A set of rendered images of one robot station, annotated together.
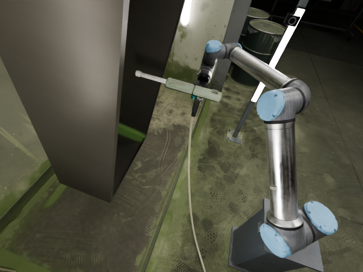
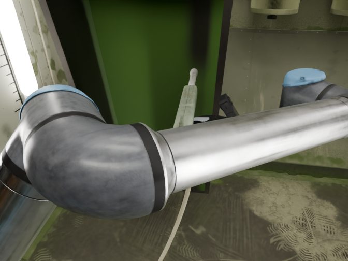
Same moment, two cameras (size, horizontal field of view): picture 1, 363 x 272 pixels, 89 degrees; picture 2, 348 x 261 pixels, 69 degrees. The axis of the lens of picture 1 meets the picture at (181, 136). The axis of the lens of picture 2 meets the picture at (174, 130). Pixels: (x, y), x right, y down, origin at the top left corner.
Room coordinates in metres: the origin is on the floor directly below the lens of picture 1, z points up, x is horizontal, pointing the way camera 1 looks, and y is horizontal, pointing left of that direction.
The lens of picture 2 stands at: (0.82, -0.70, 1.49)
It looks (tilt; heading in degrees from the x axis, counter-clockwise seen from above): 32 degrees down; 90
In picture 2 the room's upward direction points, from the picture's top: straight up
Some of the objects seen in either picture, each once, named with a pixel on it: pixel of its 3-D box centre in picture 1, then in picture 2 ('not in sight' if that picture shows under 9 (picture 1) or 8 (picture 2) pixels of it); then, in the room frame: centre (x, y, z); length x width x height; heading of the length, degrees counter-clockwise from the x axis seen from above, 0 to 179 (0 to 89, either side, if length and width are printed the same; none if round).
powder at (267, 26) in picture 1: (267, 27); not in sight; (3.18, -0.98, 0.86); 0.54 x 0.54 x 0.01
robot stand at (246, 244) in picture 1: (265, 243); not in sight; (0.38, -0.71, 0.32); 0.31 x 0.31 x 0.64; 81
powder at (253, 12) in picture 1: (252, 13); not in sight; (3.81, -0.83, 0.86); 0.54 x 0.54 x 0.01
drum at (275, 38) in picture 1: (255, 55); not in sight; (3.17, -0.98, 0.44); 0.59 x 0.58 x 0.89; 5
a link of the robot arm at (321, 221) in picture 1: (310, 221); not in sight; (0.38, -0.71, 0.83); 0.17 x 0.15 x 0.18; 119
